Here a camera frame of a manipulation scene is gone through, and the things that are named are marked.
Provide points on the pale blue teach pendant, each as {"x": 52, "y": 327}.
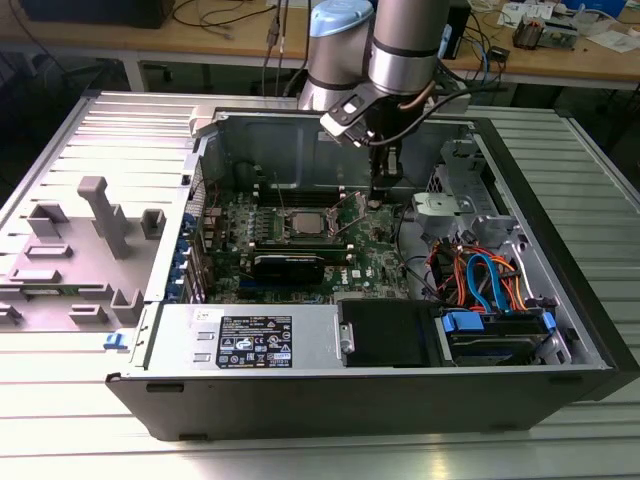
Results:
{"x": 446, "y": 42}

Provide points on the dark computer case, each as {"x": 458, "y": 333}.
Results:
{"x": 100, "y": 12}

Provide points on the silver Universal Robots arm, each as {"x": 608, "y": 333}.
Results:
{"x": 405, "y": 50}

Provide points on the silver power supply unit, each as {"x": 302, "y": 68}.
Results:
{"x": 175, "y": 340}

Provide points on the wooden desk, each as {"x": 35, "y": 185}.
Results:
{"x": 550, "y": 62}
{"x": 150, "y": 37}

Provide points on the small black adapter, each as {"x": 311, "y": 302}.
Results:
{"x": 499, "y": 55}

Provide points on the small blue plastic clip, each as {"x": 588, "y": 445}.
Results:
{"x": 114, "y": 342}

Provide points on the black RAM slot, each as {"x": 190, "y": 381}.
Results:
{"x": 300, "y": 240}
{"x": 310, "y": 199}
{"x": 310, "y": 190}
{"x": 310, "y": 195}
{"x": 310, "y": 186}

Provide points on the blue expansion card clip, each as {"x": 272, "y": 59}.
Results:
{"x": 188, "y": 221}
{"x": 180, "y": 271}
{"x": 176, "y": 292}
{"x": 184, "y": 248}

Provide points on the CPU socket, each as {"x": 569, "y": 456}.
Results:
{"x": 287, "y": 220}

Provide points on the heat sink with fan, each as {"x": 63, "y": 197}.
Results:
{"x": 529, "y": 32}

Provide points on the round coin cell battery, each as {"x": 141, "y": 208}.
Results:
{"x": 376, "y": 204}

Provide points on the white paper sheet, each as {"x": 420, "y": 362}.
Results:
{"x": 615, "y": 40}
{"x": 515, "y": 12}

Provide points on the loose green circuit board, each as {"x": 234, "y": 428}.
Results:
{"x": 562, "y": 35}

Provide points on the green motherboard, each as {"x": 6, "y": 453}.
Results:
{"x": 372, "y": 260}

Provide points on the hard disk in blue carrier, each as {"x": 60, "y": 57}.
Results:
{"x": 480, "y": 345}

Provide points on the silver metal drive cage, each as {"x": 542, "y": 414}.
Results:
{"x": 455, "y": 155}

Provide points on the black graphics card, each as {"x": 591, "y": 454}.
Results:
{"x": 287, "y": 270}

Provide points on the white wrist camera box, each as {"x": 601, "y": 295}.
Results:
{"x": 345, "y": 120}

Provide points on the grey parts rack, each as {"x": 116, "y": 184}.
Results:
{"x": 90, "y": 270}

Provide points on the black PC case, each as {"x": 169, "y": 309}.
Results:
{"x": 325, "y": 405}

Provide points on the tall black box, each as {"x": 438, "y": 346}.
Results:
{"x": 461, "y": 30}

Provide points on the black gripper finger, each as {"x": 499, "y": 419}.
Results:
{"x": 379, "y": 185}

